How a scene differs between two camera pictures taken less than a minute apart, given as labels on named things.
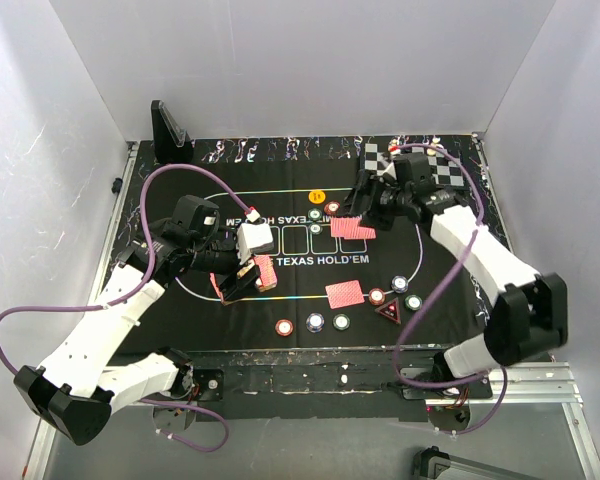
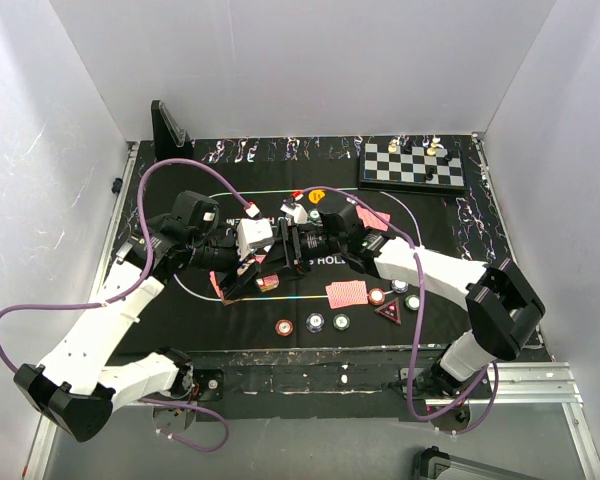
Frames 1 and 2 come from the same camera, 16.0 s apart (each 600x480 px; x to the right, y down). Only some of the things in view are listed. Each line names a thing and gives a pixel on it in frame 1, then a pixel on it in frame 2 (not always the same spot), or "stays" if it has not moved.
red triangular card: (391, 309) stays
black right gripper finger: (358, 202) → (278, 254)
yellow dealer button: (317, 196) stays
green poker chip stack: (341, 322) stays
